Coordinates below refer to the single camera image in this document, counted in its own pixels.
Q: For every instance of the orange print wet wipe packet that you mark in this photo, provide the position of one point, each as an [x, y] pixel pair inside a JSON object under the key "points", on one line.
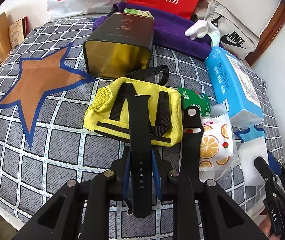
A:
{"points": [[216, 145]]}

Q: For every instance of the grey checked cloth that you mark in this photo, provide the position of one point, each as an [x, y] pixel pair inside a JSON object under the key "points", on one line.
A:
{"points": [[62, 149]]}

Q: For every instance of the brown framed picture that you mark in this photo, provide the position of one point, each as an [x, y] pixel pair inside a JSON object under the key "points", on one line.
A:
{"points": [[18, 32]]}

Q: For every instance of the grey Nike waist bag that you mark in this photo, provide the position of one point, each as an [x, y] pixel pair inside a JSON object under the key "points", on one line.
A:
{"points": [[236, 37]]}

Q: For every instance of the clear bubble wrap bag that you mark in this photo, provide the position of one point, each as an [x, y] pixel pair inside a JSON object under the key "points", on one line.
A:
{"points": [[220, 109]]}

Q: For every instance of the brown star marker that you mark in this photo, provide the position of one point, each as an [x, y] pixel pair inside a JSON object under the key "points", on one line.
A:
{"points": [[39, 77]]}

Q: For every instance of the blue tissue pack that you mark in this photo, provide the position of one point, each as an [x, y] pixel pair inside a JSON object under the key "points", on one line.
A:
{"points": [[233, 88]]}

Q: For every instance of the white glove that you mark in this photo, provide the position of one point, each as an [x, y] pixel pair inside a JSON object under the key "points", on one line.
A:
{"points": [[202, 28]]}

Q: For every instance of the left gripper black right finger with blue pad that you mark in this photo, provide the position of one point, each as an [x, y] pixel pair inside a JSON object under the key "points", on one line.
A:
{"points": [[201, 210]]}

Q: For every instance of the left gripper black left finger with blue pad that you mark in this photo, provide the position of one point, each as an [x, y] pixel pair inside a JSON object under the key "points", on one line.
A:
{"points": [[80, 210]]}

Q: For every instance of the purple towel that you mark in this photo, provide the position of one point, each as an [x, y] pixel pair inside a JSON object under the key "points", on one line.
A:
{"points": [[169, 31]]}

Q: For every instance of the blue star marker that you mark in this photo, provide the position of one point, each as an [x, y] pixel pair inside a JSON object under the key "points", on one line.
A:
{"points": [[250, 133]]}

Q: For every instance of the yellow mesh pouch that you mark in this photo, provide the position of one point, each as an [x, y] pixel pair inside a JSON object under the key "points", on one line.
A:
{"points": [[138, 108]]}

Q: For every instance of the dark green tea tin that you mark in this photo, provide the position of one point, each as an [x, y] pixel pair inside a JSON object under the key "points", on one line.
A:
{"points": [[120, 45]]}

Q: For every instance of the green snack packet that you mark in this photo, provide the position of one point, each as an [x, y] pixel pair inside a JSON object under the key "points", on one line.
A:
{"points": [[192, 98]]}

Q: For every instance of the brown wooden door frame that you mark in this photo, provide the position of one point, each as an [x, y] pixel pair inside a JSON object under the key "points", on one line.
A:
{"points": [[268, 35]]}

